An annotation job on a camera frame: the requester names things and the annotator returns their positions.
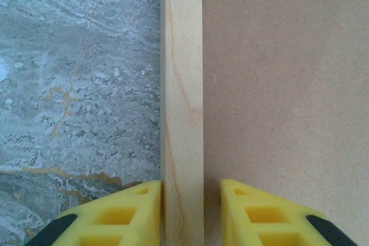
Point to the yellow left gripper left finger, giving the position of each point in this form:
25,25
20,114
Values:
121,228

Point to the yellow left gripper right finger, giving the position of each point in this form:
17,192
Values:
259,228

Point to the brown backing board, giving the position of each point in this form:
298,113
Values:
288,84

